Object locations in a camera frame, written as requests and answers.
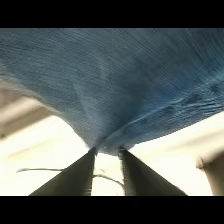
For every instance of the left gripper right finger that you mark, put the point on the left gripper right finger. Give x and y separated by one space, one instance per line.
143 180

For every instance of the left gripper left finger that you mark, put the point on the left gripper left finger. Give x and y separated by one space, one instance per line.
75 178

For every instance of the blue garment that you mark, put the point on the blue garment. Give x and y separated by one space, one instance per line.
113 86

